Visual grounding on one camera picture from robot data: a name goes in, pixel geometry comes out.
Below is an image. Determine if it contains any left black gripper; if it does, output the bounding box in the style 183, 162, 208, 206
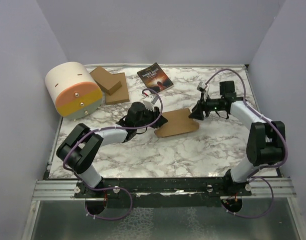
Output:
135, 105, 168, 130

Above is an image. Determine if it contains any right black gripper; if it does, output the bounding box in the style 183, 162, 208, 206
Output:
188, 92, 223, 121

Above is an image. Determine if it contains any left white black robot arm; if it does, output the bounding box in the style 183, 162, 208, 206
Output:
56, 102, 168, 198

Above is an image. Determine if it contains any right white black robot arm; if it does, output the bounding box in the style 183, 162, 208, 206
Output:
189, 81, 286, 196

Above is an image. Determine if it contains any flat brown cardboard box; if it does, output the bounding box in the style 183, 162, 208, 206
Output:
105, 72, 130, 105

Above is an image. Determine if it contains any folded brown cardboard box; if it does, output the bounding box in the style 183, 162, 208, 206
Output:
90, 66, 122, 95

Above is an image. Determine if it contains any dark paperback book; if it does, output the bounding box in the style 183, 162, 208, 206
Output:
137, 63, 174, 93

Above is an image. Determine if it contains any cream orange cylindrical drawer unit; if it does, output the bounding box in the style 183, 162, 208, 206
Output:
45, 62, 102, 120

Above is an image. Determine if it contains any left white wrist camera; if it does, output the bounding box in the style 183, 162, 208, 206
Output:
142, 90, 158, 111

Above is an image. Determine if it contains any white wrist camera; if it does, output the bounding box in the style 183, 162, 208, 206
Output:
197, 81, 209, 102
142, 90, 158, 111

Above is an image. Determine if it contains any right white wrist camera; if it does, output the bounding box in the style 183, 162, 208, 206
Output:
197, 81, 209, 102

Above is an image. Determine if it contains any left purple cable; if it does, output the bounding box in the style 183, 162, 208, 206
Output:
62, 88, 165, 221

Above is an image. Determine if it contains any purple cable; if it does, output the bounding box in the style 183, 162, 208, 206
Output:
62, 88, 165, 221
205, 68, 290, 219

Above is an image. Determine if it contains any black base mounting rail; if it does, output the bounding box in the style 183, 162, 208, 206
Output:
74, 177, 251, 208

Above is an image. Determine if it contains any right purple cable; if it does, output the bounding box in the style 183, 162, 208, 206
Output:
205, 68, 290, 219

